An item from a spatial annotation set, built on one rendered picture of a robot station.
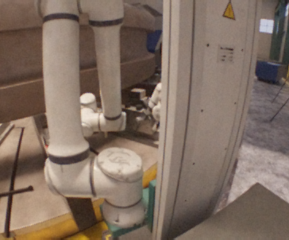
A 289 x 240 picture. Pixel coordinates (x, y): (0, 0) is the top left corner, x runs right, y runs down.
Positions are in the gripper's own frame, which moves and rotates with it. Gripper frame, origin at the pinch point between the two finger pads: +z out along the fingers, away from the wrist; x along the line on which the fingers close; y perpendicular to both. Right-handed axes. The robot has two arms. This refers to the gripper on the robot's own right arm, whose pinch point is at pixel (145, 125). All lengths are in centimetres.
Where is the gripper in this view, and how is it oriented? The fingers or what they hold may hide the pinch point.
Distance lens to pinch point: 133.1
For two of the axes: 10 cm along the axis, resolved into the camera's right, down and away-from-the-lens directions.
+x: 7.7, -1.6, 6.2
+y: 5.4, 6.9, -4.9
